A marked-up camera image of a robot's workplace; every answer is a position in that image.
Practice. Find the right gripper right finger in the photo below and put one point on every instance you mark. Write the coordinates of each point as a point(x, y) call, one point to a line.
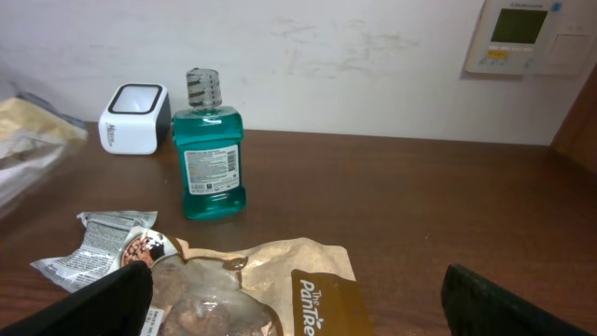
point(473, 305)

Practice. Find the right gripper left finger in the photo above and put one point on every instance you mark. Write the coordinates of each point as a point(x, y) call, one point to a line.
point(116, 304)

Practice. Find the silver foil snack packet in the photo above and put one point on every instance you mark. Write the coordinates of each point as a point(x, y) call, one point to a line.
point(103, 241)

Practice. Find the beige PanTree snack pouch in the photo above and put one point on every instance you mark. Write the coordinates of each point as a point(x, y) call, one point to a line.
point(288, 287)

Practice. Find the white barcode scanner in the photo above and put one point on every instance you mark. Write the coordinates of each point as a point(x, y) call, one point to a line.
point(136, 120)

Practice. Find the beige wall control panel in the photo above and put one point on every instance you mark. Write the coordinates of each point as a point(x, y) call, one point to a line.
point(532, 37)

